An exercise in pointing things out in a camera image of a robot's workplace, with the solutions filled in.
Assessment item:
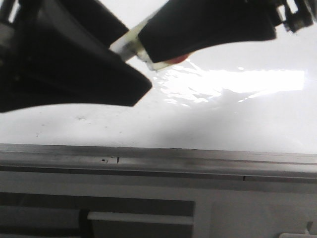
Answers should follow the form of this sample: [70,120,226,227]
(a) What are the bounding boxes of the white whiteboard with aluminium frame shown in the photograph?
[0,0,317,183]

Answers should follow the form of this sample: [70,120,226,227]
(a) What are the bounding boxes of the white whiteboard marker with tape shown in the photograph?
[109,11,192,71]

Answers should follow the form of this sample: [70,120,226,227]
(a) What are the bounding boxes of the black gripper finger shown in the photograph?
[0,0,152,113]
[138,0,276,63]

